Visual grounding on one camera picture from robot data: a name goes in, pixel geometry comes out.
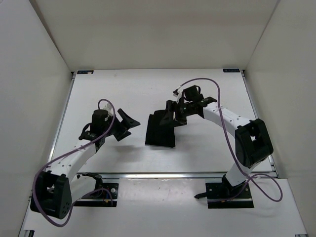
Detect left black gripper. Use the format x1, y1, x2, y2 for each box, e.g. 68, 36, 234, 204
103, 107, 140, 141

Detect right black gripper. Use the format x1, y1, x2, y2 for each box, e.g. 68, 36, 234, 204
160, 101, 194, 128

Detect black skirt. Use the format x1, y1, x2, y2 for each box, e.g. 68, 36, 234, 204
145, 110, 176, 148

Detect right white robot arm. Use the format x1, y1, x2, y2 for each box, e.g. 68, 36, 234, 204
159, 85, 274, 198

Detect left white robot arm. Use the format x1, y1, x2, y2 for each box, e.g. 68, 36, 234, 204
30, 109, 140, 219

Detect left table corner label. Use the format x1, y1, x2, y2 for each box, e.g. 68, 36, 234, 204
77, 70, 94, 75

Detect table corner label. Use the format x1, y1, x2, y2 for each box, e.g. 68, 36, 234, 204
77, 70, 94, 75
223, 68, 240, 73

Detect right table corner label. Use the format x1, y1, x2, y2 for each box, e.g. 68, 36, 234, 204
223, 68, 240, 73

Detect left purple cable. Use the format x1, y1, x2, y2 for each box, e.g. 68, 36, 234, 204
33, 99, 116, 227

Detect purple cable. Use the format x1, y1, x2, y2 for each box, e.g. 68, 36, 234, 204
33, 99, 116, 227
176, 78, 283, 202

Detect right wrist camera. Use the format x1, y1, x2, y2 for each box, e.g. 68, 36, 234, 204
173, 87, 185, 104

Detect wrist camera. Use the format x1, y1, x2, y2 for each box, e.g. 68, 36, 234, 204
173, 87, 185, 104
103, 103, 113, 116

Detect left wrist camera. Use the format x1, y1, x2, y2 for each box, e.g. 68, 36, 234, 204
103, 103, 113, 116

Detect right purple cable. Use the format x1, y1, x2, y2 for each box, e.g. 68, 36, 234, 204
176, 78, 283, 202

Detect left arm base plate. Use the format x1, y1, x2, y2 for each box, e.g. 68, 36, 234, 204
75, 179, 119, 207

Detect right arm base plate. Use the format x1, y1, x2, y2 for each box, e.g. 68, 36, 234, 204
194, 176, 254, 209

